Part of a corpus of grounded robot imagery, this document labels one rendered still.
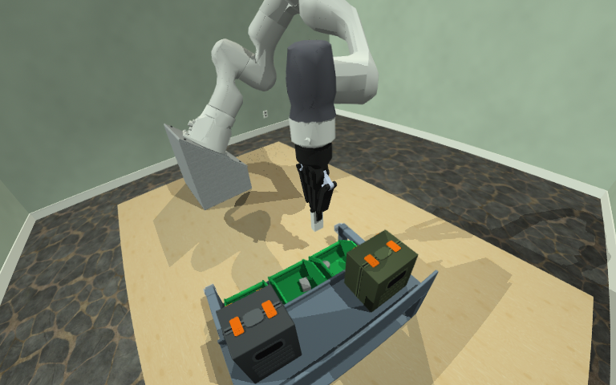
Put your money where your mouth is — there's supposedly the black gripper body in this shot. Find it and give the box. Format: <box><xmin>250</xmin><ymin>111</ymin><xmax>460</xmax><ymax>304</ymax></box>
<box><xmin>295</xmin><ymin>143</ymin><xmax>332</xmax><ymax>184</ymax></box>

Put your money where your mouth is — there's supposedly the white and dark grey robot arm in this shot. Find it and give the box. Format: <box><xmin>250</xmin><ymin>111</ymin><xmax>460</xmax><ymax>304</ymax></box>
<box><xmin>182</xmin><ymin>0</ymin><xmax>379</xmax><ymax>155</ymax></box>

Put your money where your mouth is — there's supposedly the black tool case with orange latches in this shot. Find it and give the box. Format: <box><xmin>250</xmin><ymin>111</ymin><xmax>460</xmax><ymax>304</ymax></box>
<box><xmin>216</xmin><ymin>284</ymin><xmax>302</xmax><ymax>384</ymax></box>

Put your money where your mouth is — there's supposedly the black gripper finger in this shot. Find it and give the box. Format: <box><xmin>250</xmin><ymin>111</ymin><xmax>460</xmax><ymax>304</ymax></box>
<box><xmin>296</xmin><ymin>163</ymin><xmax>313</xmax><ymax>229</ymax></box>
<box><xmin>309</xmin><ymin>170</ymin><xmax>337</xmax><ymax>232</ymax></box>

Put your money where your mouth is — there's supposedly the olive green case with orange latches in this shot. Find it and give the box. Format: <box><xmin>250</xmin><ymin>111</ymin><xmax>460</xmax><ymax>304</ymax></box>
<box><xmin>344</xmin><ymin>230</ymin><xmax>419</xmax><ymax>312</ymax></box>

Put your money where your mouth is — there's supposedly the green bin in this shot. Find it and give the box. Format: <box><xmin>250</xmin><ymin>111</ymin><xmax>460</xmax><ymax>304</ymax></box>
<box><xmin>267</xmin><ymin>259</ymin><xmax>327</xmax><ymax>304</ymax></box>
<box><xmin>224</xmin><ymin>280</ymin><xmax>268</xmax><ymax>306</ymax></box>
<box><xmin>309</xmin><ymin>240</ymin><xmax>357</xmax><ymax>280</ymax></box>

